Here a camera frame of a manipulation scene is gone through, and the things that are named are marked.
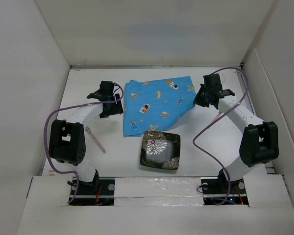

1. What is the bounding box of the blue space print cloth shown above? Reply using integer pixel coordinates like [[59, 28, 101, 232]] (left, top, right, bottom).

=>
[[123, 76, 196, 137]]

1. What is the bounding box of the pink handled knife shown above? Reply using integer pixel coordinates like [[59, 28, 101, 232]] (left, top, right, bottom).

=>
[[211, 112, 222, 124]]

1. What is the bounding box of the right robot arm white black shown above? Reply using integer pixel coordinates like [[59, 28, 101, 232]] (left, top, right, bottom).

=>
[[194, 73, 279, 193]]

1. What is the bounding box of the pink handled fork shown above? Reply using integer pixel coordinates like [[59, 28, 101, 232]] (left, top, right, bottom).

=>
[[85, 126, 106, 154]]

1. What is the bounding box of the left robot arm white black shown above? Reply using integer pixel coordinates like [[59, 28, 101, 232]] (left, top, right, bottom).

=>
[[44, 81, 124, 194]]

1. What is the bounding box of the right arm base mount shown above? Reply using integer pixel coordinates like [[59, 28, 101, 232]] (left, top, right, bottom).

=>
[[197, 177, 249, 206]]

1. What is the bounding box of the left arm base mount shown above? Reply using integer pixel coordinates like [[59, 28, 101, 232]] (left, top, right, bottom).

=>
[[69, 178, 115, 206]]

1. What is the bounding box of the black floral square plate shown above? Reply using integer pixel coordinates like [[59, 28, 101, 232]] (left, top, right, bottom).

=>
[[140, 131, 181, 170]]

